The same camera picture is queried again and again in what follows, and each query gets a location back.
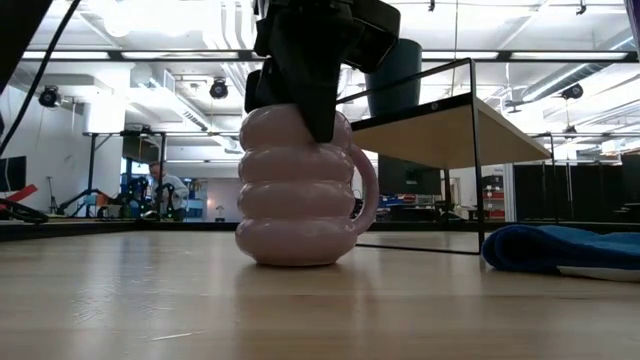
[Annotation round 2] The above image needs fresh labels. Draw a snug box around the black monitor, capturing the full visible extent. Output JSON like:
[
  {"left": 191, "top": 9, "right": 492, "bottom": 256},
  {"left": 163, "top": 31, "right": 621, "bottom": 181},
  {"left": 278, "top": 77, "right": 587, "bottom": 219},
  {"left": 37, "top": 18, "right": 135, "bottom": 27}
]
[
  {"left": 377, "top": 154, "right": 444, "bottom": 196},
  {"left": 0, "top": 155, "right": 28, "bottom": 193}
]

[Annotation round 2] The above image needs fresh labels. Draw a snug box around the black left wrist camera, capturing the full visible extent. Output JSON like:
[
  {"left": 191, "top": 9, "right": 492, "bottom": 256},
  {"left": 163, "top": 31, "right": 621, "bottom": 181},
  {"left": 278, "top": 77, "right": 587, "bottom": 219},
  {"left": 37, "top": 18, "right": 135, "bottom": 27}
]
[{"left": 344, "top": 0, "right": 402, "bottom": 75}]

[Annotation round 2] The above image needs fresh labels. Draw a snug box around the pink ribbed ceramic mug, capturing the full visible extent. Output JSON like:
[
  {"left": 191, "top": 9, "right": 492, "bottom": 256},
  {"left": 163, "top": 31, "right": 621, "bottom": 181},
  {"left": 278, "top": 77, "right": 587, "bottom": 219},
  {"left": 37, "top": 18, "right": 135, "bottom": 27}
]
[{"left": 234, "top": 103, "right": 380, "bottom": 267}]

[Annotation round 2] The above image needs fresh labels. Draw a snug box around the wooden shelf black metal frame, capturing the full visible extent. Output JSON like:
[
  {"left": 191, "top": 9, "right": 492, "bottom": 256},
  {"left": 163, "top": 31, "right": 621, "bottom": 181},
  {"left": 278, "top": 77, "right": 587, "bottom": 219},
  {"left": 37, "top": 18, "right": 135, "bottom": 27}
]
[{"left": 335, "top": 57, "right": 551, "bottom": 256}]

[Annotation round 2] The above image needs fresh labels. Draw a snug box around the black ceiling spotlight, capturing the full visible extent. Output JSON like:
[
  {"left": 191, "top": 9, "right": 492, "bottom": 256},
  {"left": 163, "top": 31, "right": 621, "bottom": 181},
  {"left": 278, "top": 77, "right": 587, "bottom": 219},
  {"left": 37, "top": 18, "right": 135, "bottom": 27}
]
[
  {"left": 38, "top": 84, "right": 62, "bottom": 109},
  {"left": 208, "top": 77, "right": 230, "bottom": 100},
  {"left": 560, "top": 82, "right": 585, "bottom": 101}
]

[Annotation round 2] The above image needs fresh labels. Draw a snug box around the red storage rack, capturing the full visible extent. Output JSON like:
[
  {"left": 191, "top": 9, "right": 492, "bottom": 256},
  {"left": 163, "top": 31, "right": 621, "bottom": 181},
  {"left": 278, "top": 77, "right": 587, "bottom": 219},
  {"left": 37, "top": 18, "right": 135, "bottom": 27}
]
[{"left": 482, "top": 174, "right": 506, "bottom": 221}]

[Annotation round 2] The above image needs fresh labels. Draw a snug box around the blue folded towel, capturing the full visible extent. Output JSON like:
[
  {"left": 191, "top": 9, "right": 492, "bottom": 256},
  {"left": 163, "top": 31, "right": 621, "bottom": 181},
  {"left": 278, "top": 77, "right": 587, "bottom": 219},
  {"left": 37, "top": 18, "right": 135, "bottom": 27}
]
[{"left": 481, "top": 223, "right": 640, "bottom": 276}]

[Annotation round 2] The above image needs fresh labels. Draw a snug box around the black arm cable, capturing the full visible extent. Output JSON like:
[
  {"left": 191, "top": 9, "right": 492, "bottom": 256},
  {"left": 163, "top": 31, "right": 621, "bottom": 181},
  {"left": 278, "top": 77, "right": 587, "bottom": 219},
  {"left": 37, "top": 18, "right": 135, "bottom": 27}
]
[{"left": 0, "top": 0, "right": 83, "bottom": 151}]

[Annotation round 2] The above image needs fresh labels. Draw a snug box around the teal cup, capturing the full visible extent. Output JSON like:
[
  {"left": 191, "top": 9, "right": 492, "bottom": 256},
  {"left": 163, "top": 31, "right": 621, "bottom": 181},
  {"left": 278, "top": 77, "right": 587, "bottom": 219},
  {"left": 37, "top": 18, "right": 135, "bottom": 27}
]
[{"left": 363, "top": 38, "right": 424, "bottom": 119}]

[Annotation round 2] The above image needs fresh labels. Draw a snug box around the black metal stand frame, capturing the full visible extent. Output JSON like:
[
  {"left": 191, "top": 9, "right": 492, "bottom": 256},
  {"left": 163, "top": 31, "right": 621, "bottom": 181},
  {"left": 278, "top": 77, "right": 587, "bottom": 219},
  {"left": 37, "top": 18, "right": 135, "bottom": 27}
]
[{"left": 82, "top": 130, "right": 169, "bottom": 221}]

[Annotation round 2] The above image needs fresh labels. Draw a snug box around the black room partition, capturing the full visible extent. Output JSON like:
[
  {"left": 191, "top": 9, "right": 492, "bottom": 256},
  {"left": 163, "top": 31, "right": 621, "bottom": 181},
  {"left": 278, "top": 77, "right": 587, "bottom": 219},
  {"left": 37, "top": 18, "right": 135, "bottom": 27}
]
[{"left": 513, "top": 162, "right": 640, "bottom": 224}]

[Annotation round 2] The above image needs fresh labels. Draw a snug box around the white flat plate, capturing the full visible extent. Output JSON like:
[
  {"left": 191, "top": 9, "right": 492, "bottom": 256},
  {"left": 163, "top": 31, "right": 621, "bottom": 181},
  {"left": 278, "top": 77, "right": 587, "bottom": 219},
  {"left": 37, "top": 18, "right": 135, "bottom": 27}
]
[{"left": 556, "top": 264, "right": 640, "bottom": 284}]

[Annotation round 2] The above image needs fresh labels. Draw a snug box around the person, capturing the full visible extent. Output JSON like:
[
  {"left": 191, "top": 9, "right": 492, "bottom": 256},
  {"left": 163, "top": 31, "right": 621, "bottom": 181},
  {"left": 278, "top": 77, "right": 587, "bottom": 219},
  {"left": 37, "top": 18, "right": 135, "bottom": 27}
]
[{"left": 148, "top": 162, "right": 190, "bottom": 221}]

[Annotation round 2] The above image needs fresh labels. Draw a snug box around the black overhead frame bar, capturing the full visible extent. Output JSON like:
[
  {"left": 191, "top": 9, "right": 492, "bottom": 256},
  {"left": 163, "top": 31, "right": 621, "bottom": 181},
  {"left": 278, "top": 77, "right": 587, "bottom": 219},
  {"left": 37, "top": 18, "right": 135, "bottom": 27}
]
[{"left": 0, "top": 48, "right": 640, "bottom": 64}]

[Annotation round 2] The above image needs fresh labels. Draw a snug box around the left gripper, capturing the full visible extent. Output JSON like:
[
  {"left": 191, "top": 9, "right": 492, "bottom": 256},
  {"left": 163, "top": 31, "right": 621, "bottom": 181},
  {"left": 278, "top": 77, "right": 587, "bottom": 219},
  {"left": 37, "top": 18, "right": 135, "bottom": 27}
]
[{"left": 243, "top": 0, "right": 364, "bottom": 144}]

